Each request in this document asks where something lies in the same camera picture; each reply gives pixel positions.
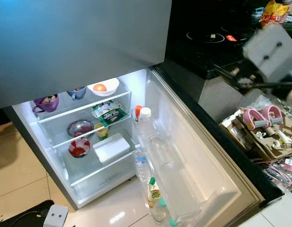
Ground white lidded storage container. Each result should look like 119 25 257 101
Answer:
93 133 131 164

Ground glass fridge shelf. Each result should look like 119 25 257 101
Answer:
36 89 131 124
52 116 133 149
68 143 138 187

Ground pink curved plastic item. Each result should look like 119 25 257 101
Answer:
261 105 284 128
242 107 265 131

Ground black induction cooktop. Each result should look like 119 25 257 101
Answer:
165 0 292 79

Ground yellow snack bag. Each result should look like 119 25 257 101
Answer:
259 0 291 27

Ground clear bag pink contents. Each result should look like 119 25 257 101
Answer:
266 158 292 191

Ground large white capped bottle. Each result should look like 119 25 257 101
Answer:
138 107 166 148

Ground orange capped bottle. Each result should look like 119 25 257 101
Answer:
135 105 143 122

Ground water bottle blue label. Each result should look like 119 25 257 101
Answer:
134 148 154 185

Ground green white snack packet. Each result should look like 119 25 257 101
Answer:
91 100 125 126

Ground orange round fruit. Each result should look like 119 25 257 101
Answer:
93 84 108 93

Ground yellow green cup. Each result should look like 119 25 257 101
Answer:
94 123 110 141

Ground blue grey mug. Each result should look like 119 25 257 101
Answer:
68 87 88 101

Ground silver freezer door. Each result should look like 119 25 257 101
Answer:
0 0 173 110

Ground clear crisper drawer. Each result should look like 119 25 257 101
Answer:
63 154 140 207

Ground red white bowl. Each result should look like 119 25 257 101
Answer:
69 138 91 158

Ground purple mug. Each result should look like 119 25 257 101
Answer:
33 95 60 114

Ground black floor mat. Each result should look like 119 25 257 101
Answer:
0 200 54 227

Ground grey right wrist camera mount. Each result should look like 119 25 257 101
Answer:
242 24 292 84

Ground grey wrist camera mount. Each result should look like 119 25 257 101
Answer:
242 24 292 84
44 204 69 227

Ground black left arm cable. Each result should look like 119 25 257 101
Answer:
31 212 48 222

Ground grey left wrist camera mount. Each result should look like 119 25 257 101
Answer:
44 204 69 227

